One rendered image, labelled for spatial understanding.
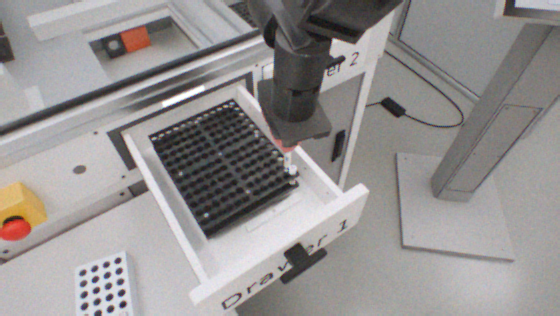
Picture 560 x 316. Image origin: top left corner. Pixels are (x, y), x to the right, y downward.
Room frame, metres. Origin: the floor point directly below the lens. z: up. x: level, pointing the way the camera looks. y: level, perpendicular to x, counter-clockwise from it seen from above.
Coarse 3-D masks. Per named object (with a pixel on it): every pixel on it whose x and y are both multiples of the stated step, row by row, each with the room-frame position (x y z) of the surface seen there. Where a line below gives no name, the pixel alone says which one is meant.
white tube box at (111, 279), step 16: (112, 256) 0.22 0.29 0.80; (128, 256) 0.23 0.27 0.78; (80, 272) 0.19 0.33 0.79; (96, 272) 0.19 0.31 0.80; (112, 272) 0.19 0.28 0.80; (128, 272) 0.19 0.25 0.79; (80, 288) 0.17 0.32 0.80; (96, 288) 0.17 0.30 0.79; (112, 288) 0.17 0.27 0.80; (128, 288) 0.17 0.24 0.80; (80, 304) 0.14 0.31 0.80; (96, 304) 0.15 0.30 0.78; (112, 304) 0.14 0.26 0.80; (128, 304) 0.14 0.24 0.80
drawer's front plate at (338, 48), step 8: (368, 32) 0.71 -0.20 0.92; (336, 40) 0.66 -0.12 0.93; (360, 40) 0.70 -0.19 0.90; (368, 40) 0.71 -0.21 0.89; (336, 48) 0.66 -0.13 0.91; (344, 48) 0.67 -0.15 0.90; (352, 48) 0.68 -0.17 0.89; (360, 48) 0.70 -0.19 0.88; (336, 56) 0.66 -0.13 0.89; (360, 56) 0.70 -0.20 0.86; (272, 64) 0.57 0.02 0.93; (344, 64) 0.68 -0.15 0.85; (360, 64) 0.71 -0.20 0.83; (264, 72) 0.56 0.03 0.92; (272, 72) 0.56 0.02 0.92; (336, 72) 0.66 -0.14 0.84; (344, 72) 0.68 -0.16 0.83; (328, 80) 0.65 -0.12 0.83
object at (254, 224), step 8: (288, 200) 0.30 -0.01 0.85; (296, 200) 0.30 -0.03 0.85; (272, 208) 0.29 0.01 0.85; (280, 208) 0.29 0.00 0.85; (288, 208) 0.29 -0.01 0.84; (264, 216) 0.27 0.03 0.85; (272, 216) 0.27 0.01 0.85; (248, 224) 0.26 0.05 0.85; (256, 224) 0.26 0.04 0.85; (264, 224) 0.26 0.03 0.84; (248, 232) 0.25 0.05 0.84
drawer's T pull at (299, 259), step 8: (296, 248) 0.19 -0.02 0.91; (304, 248) 0.19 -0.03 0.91; (320, 248) 0.19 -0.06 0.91; (288, 256) 0.18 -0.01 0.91; (296, 256) 0.18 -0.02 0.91; (304, 256) 0.18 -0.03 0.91; (312, 256) 0.18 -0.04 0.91; (320, 256) 0.18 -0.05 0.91; (296, 264) 0.17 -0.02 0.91; (304, 264) 0.17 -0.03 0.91; (312, 264) 0.17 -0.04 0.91; (288, 272) 0.15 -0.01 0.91; (296, 272) 0.15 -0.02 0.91; (288, 280) 0.14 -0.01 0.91
